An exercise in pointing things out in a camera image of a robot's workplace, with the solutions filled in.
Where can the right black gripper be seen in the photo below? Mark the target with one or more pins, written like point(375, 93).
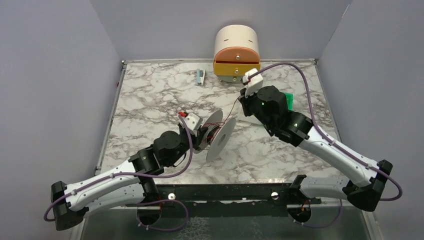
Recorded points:
point(245, 105)

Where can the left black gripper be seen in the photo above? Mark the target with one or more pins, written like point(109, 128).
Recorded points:
point(202, 135)

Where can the white plastic cable spool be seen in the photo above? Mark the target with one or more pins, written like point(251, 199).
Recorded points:
point(220, 133)

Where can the green plastic bin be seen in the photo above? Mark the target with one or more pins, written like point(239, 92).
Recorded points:
point(289, 100)

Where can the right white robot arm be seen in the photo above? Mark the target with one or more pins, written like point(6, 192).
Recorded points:
point(364, 179)

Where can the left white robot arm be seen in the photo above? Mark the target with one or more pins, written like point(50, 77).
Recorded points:
point(131, 182)

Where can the cream mini drawer cabinet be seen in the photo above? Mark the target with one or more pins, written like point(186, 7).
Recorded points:
point(236, 51)

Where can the small teal white clip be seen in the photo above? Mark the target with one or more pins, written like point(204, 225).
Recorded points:
point(200, 77)

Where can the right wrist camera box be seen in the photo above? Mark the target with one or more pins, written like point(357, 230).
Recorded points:
point(252, 81)

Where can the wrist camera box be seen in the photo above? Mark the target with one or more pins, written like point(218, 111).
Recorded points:
point(192, 120)
point(252, 81)

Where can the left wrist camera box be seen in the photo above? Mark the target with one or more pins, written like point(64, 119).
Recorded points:
point(192, 120)

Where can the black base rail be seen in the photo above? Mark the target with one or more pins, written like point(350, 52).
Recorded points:
point(228, 200)

